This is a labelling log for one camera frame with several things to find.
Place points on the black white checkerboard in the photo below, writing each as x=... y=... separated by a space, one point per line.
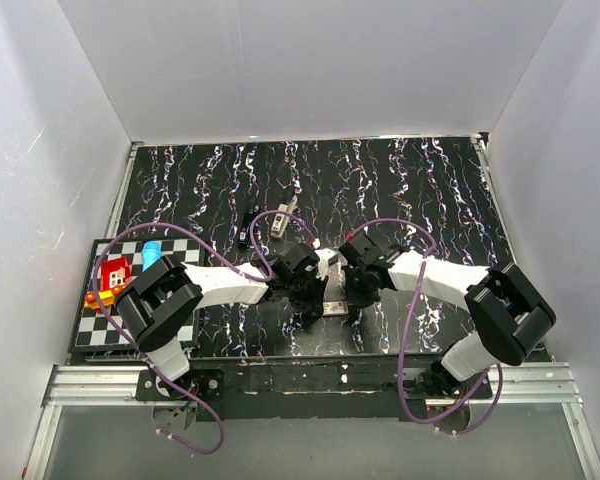
x=92 y=332

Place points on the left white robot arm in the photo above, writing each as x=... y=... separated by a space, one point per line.
x=155 y=305

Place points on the blue toy block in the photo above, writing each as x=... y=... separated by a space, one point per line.
x=151 y=253

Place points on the white staple box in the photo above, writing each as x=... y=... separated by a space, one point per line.
x=335 y=308

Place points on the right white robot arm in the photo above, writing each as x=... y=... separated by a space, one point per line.
x=510 y=316

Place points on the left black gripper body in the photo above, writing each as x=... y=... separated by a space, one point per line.
x=304 y=294

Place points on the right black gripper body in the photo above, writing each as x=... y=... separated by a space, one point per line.
x=358 y=291

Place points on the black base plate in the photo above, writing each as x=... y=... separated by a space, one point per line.
x=307 y=387

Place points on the red toy house block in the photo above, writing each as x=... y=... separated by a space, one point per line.
x=114 y=274

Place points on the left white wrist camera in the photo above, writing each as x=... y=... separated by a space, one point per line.
x=326 y=258

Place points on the black stapler magazine part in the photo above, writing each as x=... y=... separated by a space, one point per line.
x=252 y=209

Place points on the orange toy car base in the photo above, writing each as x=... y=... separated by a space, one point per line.
x=94 y=300

